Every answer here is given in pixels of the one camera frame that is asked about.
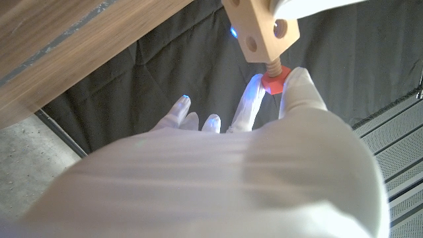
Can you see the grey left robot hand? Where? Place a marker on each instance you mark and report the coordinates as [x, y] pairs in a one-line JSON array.
[[304, 8]]

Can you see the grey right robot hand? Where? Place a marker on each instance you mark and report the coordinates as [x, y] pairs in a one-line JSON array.
[[215, 185]]

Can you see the small wooden block with holes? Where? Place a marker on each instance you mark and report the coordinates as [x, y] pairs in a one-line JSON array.
[[257, 26]]

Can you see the red-headed wooden screw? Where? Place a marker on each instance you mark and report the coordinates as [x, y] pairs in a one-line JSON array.
[[274, 82]]

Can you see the black backdrop curtain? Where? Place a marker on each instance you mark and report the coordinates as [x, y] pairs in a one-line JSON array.
[[165, 82]]

